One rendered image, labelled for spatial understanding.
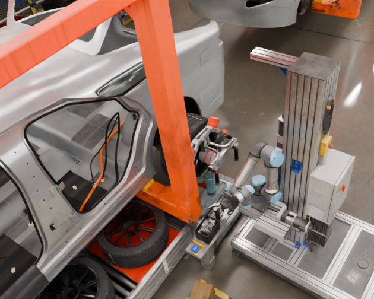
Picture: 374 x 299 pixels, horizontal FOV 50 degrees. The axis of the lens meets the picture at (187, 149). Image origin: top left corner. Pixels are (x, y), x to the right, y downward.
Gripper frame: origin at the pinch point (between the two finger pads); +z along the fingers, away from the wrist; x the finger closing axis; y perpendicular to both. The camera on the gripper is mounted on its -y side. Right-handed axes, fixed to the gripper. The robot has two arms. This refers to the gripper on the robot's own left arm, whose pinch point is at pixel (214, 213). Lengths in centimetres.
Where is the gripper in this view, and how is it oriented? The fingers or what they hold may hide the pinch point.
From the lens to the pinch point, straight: 283.0
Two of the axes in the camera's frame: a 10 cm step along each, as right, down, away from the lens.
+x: -5.9, -3.8, 7.1
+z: -7.8, 5.0, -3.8
